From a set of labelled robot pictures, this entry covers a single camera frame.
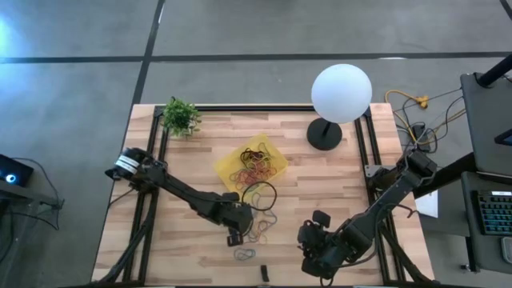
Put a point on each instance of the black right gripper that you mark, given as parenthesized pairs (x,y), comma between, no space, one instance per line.
(324,252)

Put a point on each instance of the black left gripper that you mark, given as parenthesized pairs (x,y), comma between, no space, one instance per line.
(236,214)

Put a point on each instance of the red rubber band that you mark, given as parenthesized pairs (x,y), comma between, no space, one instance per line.
(262,172)
(240,180)
(260,236)

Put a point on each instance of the yellow rubber band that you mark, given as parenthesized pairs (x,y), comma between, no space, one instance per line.
(264,240)

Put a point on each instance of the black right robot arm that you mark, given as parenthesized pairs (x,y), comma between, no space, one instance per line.
(392,192)

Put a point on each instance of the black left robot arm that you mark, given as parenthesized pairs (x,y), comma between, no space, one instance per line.
(180,188)

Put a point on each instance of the black rubber strip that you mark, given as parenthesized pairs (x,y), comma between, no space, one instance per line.
(264,273)

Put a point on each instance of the yellow translucent plastic bin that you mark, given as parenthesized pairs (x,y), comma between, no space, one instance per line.
(224,168)

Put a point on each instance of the white paper sheet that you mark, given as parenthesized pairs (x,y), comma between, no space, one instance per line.
(428,204)

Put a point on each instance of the green plant in white pot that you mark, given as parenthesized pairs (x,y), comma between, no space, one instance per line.
(180,118)

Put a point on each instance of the black power adapter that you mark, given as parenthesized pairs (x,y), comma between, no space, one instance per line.
(420,134)

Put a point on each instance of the white globe table lamp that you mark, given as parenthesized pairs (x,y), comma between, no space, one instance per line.
(340,92)

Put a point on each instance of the black keyboard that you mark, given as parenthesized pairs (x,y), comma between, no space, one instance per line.
(496,214)

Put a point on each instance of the grey computer mouse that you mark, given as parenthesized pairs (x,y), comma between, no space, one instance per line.
(508,250)

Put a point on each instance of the grey desk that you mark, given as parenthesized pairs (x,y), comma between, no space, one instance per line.
(488,128)

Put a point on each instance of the black device with blue light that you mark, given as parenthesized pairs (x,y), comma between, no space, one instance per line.
(18,170)

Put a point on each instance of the black pole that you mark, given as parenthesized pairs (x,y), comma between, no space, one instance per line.
(496,71)

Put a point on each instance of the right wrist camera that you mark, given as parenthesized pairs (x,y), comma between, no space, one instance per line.
(321,218)

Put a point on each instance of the silver mounting bracket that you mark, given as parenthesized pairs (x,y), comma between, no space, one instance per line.
(374,171)

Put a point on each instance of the black aluminium table frame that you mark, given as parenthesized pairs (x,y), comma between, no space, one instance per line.
(260,108)

